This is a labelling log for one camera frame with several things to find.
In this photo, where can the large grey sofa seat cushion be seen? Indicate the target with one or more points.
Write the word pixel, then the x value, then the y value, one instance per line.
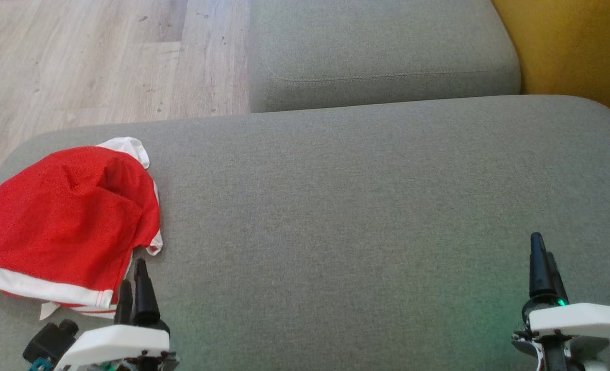
pixel 336 206

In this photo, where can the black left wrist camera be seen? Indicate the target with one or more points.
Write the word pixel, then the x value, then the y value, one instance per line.
pixel 52 340

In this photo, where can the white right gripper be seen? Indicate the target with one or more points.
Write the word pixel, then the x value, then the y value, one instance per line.
pixel 578 319

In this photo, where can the small grey sofa cushion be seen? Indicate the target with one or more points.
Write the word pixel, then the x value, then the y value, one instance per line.
pixel 377 46

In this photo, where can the red shorts with white band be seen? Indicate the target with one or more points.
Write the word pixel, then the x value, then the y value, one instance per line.
pixel 52 216

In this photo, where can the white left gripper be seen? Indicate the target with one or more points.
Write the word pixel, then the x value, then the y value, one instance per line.
pixel 114 345

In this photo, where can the red and white basketball jersey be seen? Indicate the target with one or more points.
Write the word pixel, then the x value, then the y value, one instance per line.
pixel 130 147

